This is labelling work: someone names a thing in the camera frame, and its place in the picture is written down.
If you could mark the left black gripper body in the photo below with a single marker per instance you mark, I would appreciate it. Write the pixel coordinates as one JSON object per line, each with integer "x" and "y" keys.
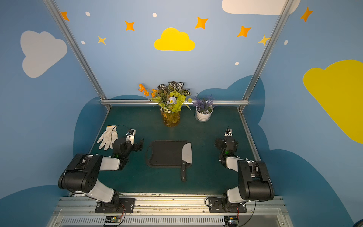
{"x": 137, "y": 144}

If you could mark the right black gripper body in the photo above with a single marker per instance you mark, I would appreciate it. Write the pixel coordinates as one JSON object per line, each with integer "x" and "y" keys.
{"x": 227, "y": 141}

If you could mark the black cutting board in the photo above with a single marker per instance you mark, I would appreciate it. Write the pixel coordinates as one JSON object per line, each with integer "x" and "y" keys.
{"x": 166, "y": 154}

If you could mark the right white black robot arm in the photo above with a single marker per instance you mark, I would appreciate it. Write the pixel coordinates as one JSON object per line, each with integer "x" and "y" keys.
{"x": 254, "y": 182}

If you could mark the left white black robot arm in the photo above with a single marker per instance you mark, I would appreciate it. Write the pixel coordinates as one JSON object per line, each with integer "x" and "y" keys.
{"x": 81, "y": 175}

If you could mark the left green circuit board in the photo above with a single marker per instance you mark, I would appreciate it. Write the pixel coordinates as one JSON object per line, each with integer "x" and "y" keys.
{"x": 112, "y": 221}

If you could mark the right circuit board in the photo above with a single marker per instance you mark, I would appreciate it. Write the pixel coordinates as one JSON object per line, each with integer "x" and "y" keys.
{"x": 231, "y": 221}

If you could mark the white work glove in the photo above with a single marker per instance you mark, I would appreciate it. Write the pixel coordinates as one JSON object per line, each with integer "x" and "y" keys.
{"x": 108, "y": 138}

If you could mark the lavender plant in white pot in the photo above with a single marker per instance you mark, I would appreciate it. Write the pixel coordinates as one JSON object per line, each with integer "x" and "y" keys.
{"x": 204, "y": 107}

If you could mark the flower bouquet in glass vase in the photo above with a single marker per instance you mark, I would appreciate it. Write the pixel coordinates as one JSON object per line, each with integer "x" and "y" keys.
{"x": 170, "y": 98}

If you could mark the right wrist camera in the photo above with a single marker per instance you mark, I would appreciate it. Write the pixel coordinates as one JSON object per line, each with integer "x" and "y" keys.
{"x": 228, "y": 132}

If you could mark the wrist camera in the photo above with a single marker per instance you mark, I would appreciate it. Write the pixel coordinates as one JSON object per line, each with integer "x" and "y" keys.
{"x": 130, "y": 136}
{"x": 228, "y": 132}

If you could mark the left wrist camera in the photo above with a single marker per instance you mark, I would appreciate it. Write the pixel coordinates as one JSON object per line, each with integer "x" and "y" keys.
{"x": 130, "y": 136}

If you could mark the rear aluminium frame bar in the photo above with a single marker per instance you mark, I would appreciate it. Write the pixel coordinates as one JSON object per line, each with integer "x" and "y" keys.
{"x": 150, "y": 102}

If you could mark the right aluminium frame post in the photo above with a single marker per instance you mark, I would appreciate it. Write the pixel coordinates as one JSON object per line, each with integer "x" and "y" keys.
{"x": 281, "y": 21}

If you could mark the aluminium frame post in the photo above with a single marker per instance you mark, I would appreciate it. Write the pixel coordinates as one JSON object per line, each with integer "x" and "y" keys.
{"x": 281, "y": 21}
{"x": 61, "y": 23}

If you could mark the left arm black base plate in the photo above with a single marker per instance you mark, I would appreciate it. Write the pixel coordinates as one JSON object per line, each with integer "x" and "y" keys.
{"x": 125, "y": 205}

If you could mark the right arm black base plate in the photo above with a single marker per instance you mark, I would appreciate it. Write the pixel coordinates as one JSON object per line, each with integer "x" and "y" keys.
{"x": 220, "y": 205}

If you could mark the aluminium front rail base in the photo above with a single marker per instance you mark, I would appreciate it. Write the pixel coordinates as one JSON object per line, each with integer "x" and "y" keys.
{"x": 168, "y": 210}

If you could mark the left aluminium frame post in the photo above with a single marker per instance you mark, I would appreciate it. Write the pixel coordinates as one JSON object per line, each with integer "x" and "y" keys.
{"x": 61, "y": 23}

